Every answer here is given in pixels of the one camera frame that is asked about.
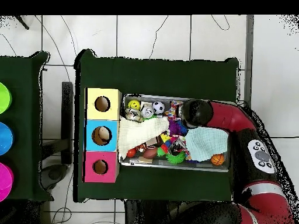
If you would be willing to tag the yellow smiley ball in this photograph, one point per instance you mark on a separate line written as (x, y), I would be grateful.
(133, 105)

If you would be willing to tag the purple spiky toy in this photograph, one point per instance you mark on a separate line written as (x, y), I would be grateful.
(174, 127)

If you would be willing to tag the cream waffle cloth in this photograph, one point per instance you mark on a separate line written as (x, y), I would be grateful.
(137, 133)

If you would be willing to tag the mint green waffle cloth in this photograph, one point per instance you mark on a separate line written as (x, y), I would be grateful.
(205, 144)

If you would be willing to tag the bright blue disc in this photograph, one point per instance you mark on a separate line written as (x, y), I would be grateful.
(5, 138)

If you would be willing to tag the shallow mesh bin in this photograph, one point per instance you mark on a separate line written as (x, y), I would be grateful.
(198, 166)

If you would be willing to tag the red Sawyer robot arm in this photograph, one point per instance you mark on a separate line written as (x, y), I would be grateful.
(229, 116)

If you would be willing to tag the dark green table cloth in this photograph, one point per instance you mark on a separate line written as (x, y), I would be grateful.
(151, 74)
(23, 70)

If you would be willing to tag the wooden box with three holes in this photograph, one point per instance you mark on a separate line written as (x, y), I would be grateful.
(93, 114)

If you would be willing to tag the small orange basketball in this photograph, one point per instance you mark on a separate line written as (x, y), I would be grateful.
(217, 159)

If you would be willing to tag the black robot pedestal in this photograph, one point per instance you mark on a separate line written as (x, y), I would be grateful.
(149, 214)

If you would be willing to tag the bright pink disc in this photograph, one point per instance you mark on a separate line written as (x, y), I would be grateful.
(5, 182)

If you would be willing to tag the black chair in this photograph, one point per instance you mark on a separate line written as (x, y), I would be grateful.
(67, 116)

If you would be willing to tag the black crushed can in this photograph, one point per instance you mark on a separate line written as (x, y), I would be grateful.
(176, 148)

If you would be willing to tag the small soccer ball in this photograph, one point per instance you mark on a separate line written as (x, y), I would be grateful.
(158, 107)

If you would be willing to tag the bright green disc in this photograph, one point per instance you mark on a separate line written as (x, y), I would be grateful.
(4, 98)

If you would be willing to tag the black rod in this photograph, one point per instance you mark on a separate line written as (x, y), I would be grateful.
(22, 22)

